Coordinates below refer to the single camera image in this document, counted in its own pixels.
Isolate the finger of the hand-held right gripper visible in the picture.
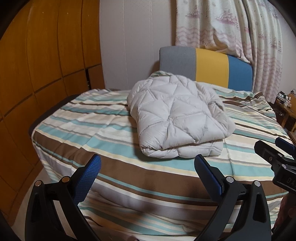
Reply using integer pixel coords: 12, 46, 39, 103
275, 137, 296, 161
254, 140, 289, 171

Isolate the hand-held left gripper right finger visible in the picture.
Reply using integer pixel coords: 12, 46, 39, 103
194, 154, 271, 241

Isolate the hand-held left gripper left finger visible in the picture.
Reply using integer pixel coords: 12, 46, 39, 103
24, 153, 102, 241

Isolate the light grey quilted jacket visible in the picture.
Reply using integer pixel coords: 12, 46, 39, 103
127, 72, 236, 159

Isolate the wooden side table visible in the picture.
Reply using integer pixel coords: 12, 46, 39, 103
274, 91, 296, 133

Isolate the round black white tin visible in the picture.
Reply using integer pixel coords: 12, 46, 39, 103
275, 92, 289, 105

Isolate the striped bed cover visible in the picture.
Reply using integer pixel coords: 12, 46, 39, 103
31, 71, 292, 240

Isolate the ship print curtain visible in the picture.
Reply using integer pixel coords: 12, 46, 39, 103
175, 0, 254, 64
243, 0, 284, 105

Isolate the grey yellow blue headboard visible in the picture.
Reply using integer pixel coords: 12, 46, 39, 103
159, 46, 253, 93

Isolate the wooden wardrobe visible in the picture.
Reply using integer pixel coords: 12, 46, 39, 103
0, 0, 106, 200

